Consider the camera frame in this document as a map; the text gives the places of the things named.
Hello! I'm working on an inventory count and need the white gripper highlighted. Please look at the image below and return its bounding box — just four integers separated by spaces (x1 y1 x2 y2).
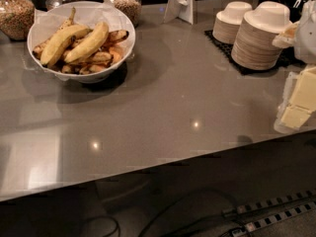
272 22 316 133

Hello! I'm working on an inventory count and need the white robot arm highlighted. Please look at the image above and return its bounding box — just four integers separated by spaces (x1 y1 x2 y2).
273 0 316 133

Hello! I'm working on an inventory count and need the paper bowl stack left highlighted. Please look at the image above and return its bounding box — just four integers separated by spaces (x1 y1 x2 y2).
212 1 252 44

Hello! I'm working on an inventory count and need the brown spotted banana upper right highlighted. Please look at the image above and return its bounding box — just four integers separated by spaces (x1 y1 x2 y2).
107 30 129 43

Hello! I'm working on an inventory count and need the brown banana bottom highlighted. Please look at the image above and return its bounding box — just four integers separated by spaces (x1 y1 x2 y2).
79 51 113 75

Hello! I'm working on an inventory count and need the yellow banana right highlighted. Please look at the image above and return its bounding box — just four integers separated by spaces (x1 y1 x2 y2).
64 22 109 63

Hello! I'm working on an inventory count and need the yellow banana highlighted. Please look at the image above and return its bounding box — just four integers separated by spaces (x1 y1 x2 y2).
64 22 109 63
40 25 91 67

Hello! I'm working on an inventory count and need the white bowl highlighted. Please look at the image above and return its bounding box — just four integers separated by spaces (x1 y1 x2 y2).
27 0 136 85

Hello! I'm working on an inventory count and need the yellow banana left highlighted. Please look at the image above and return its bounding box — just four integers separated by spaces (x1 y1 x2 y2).
40 25 91 67

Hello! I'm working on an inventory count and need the white paper bowl liner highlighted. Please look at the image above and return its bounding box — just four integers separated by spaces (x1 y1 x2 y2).
28 1 134 42

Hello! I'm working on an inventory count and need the banana with stem back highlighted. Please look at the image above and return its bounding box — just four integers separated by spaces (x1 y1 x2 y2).
33 8 76 59

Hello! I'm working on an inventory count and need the black rubber mat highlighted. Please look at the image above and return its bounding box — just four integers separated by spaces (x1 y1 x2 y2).
204 30 305 75

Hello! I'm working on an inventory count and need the white sign stand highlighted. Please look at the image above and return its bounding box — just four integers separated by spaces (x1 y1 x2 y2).
164 0 197 25

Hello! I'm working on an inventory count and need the glass jar with grains right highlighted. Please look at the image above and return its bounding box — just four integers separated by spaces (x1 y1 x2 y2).
103 0 142 27

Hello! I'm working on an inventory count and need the glass jar with grains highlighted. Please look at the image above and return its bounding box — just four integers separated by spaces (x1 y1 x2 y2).
0 0 35 40
103 0 142 27

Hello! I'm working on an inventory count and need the power strip upper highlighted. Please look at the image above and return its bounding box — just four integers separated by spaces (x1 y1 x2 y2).
221 189 316 218

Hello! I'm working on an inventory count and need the power strip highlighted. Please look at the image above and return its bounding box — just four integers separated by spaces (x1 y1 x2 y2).
221 189 316 218
228 200 316 237

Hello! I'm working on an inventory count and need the power strip lower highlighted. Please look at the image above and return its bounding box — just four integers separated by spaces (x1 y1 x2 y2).
228 200 316 237

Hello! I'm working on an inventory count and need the glass jar with grains left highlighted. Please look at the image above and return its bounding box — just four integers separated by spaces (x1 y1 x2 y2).
0 0 35 40

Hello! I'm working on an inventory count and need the black floor cable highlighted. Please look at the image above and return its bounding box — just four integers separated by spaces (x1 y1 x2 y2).
137 189 238 237

